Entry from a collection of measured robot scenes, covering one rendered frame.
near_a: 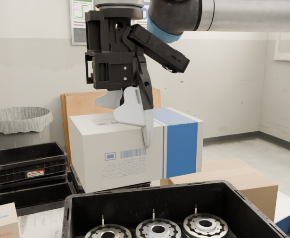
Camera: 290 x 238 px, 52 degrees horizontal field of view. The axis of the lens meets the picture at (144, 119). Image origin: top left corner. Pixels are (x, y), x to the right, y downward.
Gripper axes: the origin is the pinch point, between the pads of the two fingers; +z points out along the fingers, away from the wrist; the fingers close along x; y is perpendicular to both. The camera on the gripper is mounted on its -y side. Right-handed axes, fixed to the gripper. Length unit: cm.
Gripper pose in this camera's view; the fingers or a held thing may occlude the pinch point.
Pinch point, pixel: (134, 133)
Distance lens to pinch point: 50.8
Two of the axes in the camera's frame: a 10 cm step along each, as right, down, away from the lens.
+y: -9.2, 1.0, -3.7
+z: 0.1, 9.7, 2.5
